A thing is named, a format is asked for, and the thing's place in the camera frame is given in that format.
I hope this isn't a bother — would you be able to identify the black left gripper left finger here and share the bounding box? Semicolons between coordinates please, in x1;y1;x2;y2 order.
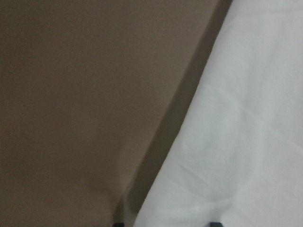
113;223;125;227

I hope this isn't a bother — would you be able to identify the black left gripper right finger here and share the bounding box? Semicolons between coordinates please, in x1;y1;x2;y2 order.
209;222;223;227

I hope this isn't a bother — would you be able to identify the white long sleeve printed shirt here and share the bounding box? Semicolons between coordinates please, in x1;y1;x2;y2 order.
134;0;303;227

